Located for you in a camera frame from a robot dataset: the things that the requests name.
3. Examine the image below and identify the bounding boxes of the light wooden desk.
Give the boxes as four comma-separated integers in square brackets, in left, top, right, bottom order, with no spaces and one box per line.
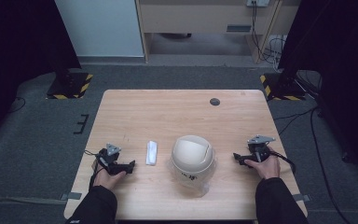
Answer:
[135,0,302,65]

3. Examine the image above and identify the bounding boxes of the black cables under desk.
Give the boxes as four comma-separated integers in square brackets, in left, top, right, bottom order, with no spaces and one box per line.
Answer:
[250,1,288,65]

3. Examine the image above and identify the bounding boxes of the white panel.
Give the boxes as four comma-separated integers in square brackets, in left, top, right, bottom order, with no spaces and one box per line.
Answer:
[54,0,145,58]

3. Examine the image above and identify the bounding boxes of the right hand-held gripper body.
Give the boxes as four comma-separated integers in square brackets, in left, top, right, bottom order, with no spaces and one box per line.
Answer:
[246,133,276,163]

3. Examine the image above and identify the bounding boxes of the left hand-held gripper cable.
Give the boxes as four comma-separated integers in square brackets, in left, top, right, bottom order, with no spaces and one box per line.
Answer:
[84,149,104,191]

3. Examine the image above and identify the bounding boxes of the beige swing-lid trash bin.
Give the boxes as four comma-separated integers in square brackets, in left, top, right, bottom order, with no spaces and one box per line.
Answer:
[167,134,218,198]

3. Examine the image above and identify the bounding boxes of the black floor cable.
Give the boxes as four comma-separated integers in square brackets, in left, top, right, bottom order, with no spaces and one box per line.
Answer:
[7,96,26,114]
[273,105,352,224]

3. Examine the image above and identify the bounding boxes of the white tissue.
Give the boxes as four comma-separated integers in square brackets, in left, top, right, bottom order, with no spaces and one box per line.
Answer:
[145,140,158,166]

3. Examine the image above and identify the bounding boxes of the grey tape strip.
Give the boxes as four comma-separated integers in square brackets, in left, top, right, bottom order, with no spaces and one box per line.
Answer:
[292,193,311,203]
[59,191,83,202]

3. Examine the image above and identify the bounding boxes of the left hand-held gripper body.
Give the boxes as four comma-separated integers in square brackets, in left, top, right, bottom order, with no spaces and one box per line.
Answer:
[95,143,123,172]

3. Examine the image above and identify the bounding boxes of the person's right hand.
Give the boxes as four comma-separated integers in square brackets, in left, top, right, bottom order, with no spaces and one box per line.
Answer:
[243,147,282,181]

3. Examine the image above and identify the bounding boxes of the black curtain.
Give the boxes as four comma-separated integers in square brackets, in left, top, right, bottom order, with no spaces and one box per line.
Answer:
[0,0,82,147]
[277,0,358,185]

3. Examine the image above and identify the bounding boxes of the grey power strip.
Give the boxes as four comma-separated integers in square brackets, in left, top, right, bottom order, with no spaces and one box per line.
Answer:
[245,0,270,7]

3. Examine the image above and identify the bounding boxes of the right hand-held gripper cable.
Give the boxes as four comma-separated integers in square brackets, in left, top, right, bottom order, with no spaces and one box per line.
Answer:
[271,150,296,175]

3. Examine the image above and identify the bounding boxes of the black stand base striped edge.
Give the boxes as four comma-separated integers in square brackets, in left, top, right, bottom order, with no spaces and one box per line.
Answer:
[259,72,308,102]
[46,72,94,101]

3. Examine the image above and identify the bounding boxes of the hand-held gripper cable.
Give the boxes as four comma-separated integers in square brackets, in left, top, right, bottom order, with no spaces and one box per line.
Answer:
[271,150,296,175]
[84,149,104,191]

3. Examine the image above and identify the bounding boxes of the person's left hand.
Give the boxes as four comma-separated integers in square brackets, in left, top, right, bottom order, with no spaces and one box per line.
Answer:
[92,161,128,190]

